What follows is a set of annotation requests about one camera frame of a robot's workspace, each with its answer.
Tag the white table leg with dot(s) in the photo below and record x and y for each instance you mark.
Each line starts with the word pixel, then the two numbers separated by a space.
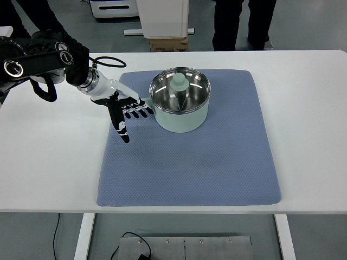
pixel 85 235
pixel 284 236

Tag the cardboard box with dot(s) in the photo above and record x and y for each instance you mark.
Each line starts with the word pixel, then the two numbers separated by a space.
pixel 169 45

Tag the blue quilted mat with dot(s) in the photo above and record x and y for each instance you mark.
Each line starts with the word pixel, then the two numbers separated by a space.
pixel 226 161

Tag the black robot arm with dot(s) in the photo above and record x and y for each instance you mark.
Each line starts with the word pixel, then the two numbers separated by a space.
pixel 49 58

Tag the white table leg left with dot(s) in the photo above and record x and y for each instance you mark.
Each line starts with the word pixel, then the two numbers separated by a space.
pixel 85 235

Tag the green pot with handle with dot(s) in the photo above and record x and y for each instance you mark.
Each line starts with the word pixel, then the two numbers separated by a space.
pixel 179 123

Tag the white appliance in background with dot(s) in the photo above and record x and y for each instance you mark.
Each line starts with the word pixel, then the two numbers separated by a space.
pixel 114 9

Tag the white cabinet stand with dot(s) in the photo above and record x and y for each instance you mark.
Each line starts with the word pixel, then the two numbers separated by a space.
pixel 162 19

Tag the metal base plate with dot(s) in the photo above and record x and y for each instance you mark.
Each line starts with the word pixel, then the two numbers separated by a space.
pixel 234 247

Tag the grey floor plate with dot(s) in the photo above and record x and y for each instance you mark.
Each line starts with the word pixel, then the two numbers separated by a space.
pixel 268 45

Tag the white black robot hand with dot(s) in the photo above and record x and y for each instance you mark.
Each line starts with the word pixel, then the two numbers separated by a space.
pixel 102 88

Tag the glass lid with green knob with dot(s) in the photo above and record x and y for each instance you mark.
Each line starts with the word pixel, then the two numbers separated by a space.
pixel 180 90

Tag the white table leg right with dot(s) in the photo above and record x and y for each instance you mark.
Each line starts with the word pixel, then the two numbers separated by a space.
pixel 284 236

